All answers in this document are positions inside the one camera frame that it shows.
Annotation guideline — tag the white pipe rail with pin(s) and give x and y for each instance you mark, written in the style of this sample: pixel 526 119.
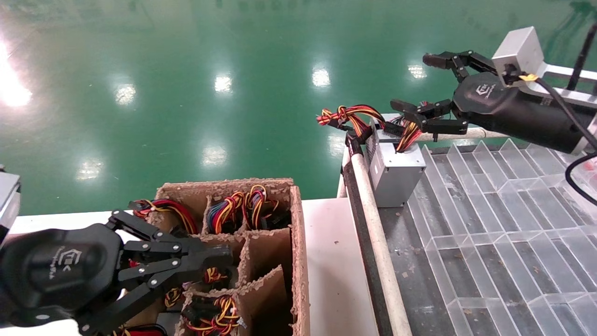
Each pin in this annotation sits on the white pipe rail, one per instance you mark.
pixel 380 252
pixel 489 134

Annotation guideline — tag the grey left wrist camera housing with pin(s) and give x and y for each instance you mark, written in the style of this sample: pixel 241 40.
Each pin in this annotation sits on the grey left wrist camera housing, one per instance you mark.
pixel 7 200

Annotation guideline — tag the brown cardboard divider box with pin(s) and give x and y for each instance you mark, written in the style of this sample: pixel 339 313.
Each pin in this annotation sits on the brown cardboard divider box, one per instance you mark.
pixel 298 261

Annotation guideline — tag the grey wrist camera housing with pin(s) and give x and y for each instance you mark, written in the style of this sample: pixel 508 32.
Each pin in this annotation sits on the grey wrist camera housing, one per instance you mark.
pixel 7 200
pixel 522 46

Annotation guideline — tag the grey right wrist camera housing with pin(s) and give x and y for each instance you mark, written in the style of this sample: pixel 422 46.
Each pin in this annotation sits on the grey right wrist camera housing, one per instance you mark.
pixel 522 46

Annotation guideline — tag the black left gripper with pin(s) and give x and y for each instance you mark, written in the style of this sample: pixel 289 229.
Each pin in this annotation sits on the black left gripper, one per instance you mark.
pixel 56 270

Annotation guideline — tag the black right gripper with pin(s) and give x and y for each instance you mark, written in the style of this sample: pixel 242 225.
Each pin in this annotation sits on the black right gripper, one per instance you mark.
pixel 513 107

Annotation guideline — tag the short white pipe leg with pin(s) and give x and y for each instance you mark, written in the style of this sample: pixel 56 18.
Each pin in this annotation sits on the short white pipe leg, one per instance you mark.
pixel 344 177

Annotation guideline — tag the clear acrylic divider tray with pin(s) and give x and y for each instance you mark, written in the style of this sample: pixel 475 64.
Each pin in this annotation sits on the clear acrylic divider tray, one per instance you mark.
pixel 489 224

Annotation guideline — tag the red plastic item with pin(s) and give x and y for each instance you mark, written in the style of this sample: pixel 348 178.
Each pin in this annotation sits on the red plastic item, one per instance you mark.
pixel 590 164

